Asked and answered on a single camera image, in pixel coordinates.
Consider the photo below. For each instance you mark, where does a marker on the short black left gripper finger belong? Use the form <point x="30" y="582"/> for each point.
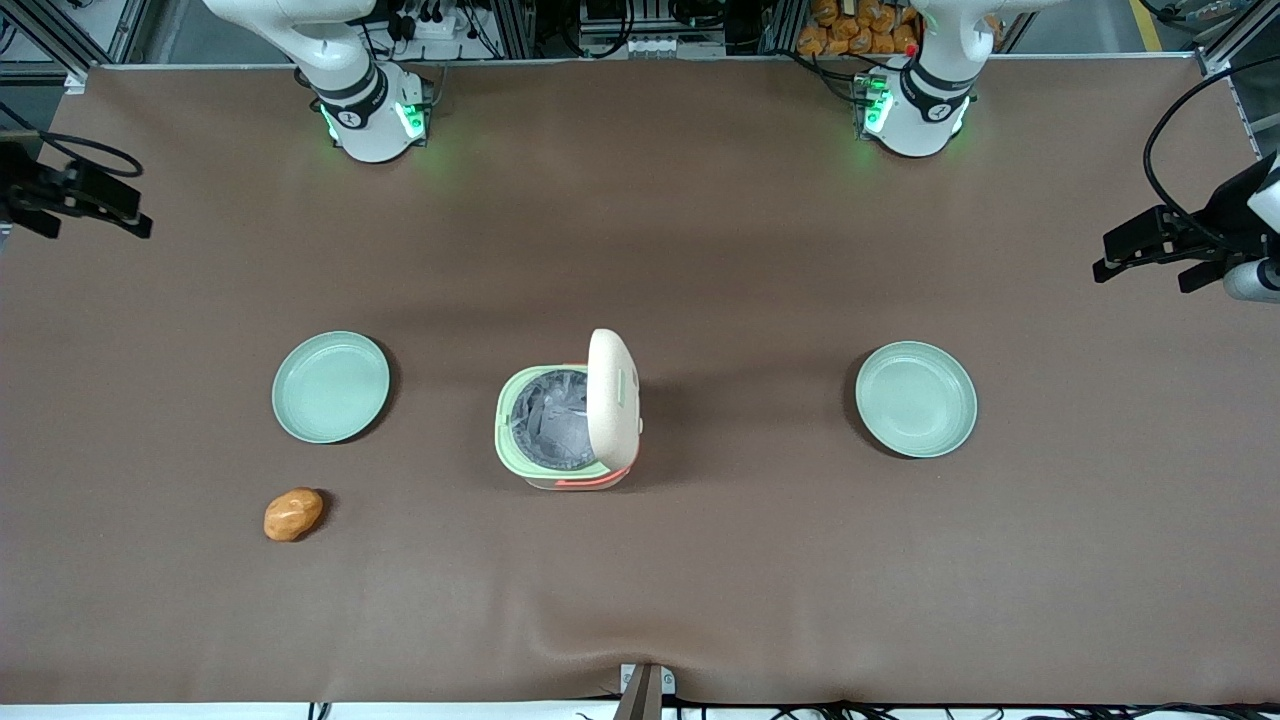
<point x="1208" y="274"/>

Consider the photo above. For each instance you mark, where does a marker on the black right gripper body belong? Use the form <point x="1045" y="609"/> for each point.
<point x="22" y="184"/>

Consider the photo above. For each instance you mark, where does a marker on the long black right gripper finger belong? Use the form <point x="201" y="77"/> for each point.
<point x="100" y="195"/>

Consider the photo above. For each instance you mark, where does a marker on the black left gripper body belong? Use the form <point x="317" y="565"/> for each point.
<point x="1226" y="209"/>

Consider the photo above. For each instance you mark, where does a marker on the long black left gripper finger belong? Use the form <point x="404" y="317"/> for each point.
<point x="1150" y="235"/>

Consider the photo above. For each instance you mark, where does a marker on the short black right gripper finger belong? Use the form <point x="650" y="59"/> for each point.
<point x="38" y="222"/>

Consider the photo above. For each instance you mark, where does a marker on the cream rice cooker orange trim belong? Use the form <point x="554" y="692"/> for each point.
<point x="612" y="400"/>

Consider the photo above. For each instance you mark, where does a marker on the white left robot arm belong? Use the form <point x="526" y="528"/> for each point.
<point x="925" y="110"/>

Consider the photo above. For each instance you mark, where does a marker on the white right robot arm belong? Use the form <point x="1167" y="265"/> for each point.
<point x="350" y="90"/>

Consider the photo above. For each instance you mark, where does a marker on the light green round plate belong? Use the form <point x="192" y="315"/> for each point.
<point x="331" y="387"/>
<point x="916" y="400"/>

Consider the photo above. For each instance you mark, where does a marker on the bag of orange bread rolls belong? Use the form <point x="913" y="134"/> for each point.
<point x="855" y="30"/>

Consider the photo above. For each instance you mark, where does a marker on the orange-brown bread roll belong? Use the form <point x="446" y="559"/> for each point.
<point x="293" y="514"/>

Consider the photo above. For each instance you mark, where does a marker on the white power strip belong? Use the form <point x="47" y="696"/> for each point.
<point x="432" y="22"/>

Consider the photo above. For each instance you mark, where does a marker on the brown table cloth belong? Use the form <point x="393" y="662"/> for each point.
<point x="700" y="250"/>

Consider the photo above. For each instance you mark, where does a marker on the grey inner pot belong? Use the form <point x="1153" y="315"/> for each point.
<point x="550" y="425"/>

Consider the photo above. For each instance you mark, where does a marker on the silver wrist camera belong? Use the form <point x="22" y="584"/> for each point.
<point x="1255" y="282"/>

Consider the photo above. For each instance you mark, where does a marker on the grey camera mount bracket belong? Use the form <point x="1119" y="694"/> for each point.
<point x="642" y="692"/>

